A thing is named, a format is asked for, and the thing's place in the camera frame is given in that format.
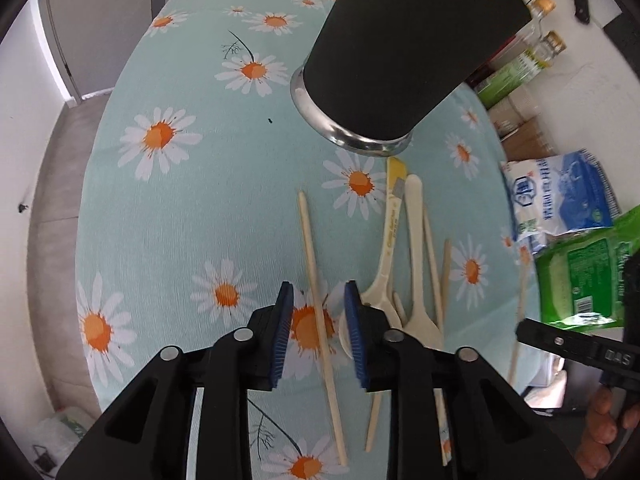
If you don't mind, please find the black utensil holder cup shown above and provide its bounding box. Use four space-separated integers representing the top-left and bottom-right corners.
290 0 533 156

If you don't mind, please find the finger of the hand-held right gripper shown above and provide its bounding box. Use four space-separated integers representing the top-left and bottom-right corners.
516 319 601 367

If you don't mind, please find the green rice bag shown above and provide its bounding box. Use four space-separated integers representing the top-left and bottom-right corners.
534 204 640 332

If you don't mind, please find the crumpled plastic bag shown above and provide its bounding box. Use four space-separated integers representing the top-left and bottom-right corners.
32 405 96 467

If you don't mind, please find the green-label oil bottle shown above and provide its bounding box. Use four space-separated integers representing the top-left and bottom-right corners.
475 30 568 108

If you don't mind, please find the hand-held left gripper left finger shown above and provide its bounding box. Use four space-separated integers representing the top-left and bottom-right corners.
55 281 294 480

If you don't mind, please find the yellow-handled printed spoon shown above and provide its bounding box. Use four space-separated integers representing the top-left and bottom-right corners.
339 156 410 361

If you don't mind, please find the person's right hand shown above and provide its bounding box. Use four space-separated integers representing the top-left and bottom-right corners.
575 388 640 479

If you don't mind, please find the white and blue bag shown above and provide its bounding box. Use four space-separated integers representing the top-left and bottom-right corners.
501 149 621 256

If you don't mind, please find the cardboard box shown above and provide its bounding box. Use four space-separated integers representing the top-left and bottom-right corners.
500 117 558 161

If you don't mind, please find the daisy print tablecloth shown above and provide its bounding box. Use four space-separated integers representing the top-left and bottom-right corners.
75 0 546 480

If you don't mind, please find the plain cream spoon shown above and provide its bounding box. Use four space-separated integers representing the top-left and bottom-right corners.
402 174 445 353

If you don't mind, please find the yellow-capped clear bottle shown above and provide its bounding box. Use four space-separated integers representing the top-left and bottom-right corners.
487 0 557 76

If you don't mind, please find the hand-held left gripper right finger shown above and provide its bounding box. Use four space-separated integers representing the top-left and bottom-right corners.
345 281 586 480

